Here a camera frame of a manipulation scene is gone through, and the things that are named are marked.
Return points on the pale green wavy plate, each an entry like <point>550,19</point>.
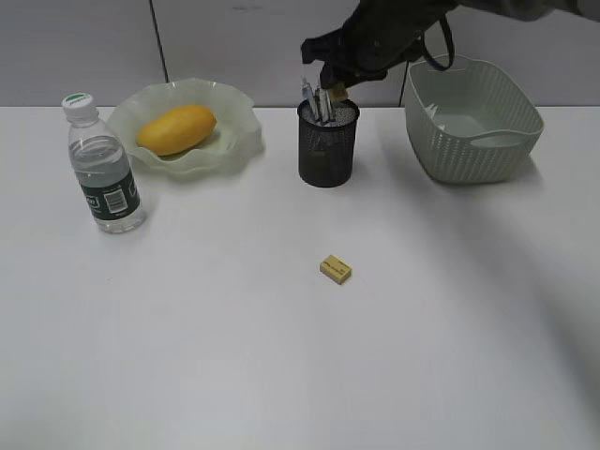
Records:
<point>235,141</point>

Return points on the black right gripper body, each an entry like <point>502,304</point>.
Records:
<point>378,36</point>

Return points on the white waste paper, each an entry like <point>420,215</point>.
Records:
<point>431,111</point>

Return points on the grey grip white pen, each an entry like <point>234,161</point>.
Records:
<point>331,114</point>

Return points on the black mesh pen holder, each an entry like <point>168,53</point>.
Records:
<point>337,139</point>

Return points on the clear plastic water bottle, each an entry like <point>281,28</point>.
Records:
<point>101,166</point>

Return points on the beige grip white pen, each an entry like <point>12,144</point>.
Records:
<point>320,110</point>

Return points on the yellow eraser with label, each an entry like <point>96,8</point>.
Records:
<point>335,269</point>

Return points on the blue clip grey grip pen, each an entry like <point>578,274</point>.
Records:
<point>309,97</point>

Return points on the pale green plastic basket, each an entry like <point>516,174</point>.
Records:
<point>491,126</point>

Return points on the yellow mango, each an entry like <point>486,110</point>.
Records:
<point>177,130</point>

